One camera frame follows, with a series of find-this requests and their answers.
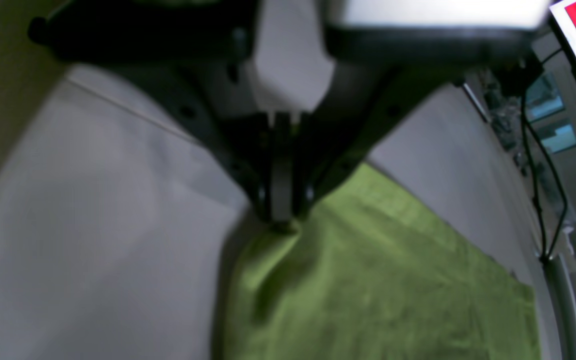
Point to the green T-shirt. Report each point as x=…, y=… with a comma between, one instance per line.
x=374, y=274

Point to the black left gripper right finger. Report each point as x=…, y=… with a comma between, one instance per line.
x=380, y=75

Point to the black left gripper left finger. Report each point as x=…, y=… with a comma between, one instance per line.
x=189, y=57

